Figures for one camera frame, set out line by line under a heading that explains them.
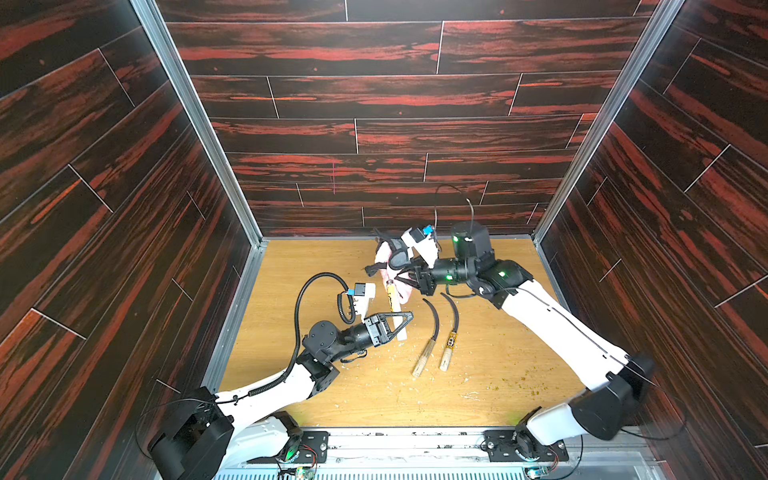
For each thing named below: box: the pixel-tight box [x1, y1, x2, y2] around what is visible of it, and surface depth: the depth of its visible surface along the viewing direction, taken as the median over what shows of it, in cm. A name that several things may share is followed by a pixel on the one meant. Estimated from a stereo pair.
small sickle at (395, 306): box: [386, 280, 407, 341], surface depth 66 cm
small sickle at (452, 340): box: [439, 292, 459, 371], surface depth 92 cm
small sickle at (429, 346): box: [412, 298, 440, 378], surface depth 90 cm
